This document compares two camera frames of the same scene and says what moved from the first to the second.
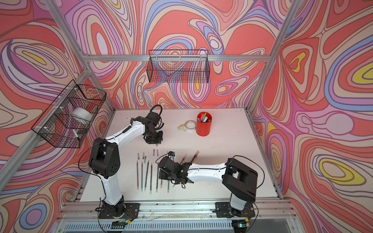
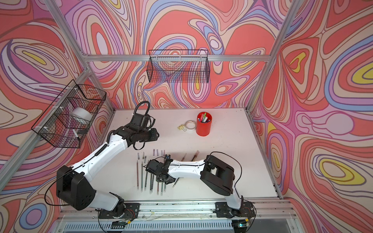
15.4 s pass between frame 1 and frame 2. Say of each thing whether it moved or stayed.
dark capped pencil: moved
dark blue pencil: stayed
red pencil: stayed
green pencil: stayed
